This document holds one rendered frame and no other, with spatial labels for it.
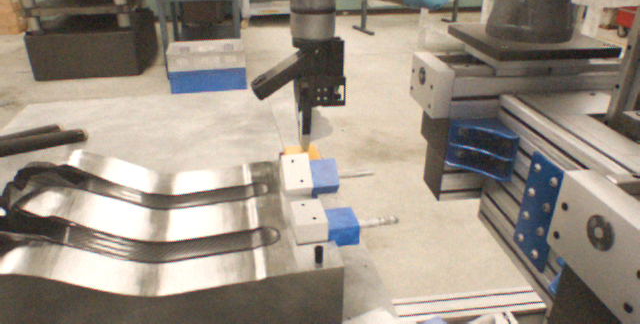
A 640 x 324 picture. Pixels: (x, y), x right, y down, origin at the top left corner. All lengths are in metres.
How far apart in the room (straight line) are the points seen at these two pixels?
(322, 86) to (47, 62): 4.02
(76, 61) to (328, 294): 4.19
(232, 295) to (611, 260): 0.36
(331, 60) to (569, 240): 0.46
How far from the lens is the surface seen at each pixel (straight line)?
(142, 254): 0.56
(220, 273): 0.51
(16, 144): 1.00
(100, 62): 4.53
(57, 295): 0.52
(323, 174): 0.63
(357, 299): 0.60
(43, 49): 4.64
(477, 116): 0.89
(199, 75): 3.72
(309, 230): 0.52
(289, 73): 0.77
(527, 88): 0.91
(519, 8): 0.89
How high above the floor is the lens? 1.22
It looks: 26 degrees down
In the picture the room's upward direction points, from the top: straight up
